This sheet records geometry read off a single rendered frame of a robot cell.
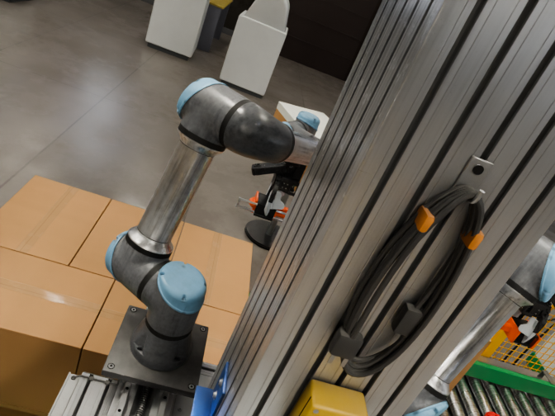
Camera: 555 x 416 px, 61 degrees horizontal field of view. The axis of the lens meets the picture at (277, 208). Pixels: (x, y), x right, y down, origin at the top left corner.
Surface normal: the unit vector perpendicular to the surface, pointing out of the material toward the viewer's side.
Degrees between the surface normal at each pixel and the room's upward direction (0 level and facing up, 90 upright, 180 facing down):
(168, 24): 90
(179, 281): 7
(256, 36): 90
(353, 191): 90
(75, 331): 0
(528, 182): 90
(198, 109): 76
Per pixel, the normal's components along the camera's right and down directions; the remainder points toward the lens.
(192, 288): 0.45, -0.74
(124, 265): -0.41, 0.01
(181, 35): 0.04, 0.50
